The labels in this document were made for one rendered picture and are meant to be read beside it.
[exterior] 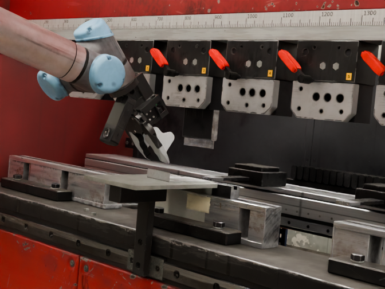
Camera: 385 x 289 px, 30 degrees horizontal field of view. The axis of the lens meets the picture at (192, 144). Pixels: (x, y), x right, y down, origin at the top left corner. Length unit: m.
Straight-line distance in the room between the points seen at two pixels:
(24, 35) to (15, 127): 1.16
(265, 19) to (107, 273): 0.73
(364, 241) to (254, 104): 0.39
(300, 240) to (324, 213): 4.62
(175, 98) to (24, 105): 0.81
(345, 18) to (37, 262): 1.09
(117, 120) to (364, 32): 0.55
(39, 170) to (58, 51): 0.95
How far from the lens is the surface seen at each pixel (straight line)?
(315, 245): 6.39
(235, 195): 1.72
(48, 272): 2.03
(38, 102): 2.50
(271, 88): 1.59
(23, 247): 2.12
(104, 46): 1.54
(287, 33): 1.59
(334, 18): 1.53
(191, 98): 1.75
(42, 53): 1.34
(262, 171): 1.91
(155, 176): 1.70
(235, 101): 1.66
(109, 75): 1.38
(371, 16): 1.49
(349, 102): 1.48
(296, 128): 2.22
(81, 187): 2.10
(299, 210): 1.89
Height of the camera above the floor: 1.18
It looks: 3 degrees down
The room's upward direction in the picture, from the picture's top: 5 degrees clockwise
